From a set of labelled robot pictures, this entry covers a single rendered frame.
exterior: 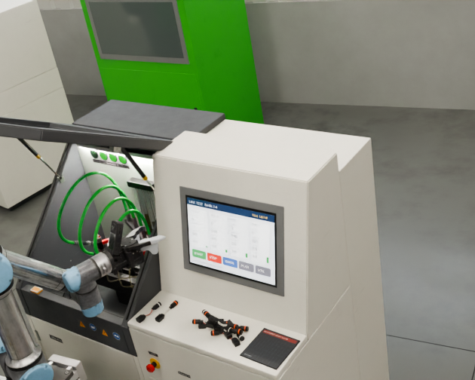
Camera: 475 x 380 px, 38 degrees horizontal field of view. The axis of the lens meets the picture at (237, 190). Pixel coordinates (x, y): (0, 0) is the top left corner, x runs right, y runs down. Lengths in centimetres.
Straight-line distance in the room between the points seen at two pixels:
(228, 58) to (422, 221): 207
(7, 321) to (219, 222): 85
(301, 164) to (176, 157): 51
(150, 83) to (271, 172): 343
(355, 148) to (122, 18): 334
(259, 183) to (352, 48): 412
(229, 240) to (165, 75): 318
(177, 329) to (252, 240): 47
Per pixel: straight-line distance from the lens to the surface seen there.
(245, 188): 251
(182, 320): 278
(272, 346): 258
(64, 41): 813
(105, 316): 297
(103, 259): 235
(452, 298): 427
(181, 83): 559
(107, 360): 317
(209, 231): 267
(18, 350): 234
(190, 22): 536
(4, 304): 224
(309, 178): 239
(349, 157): 266
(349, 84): 663
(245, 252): 260
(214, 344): 264
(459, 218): 495
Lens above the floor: 272
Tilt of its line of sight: 29 degrees down
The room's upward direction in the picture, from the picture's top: 11 degrees counter-clockwise
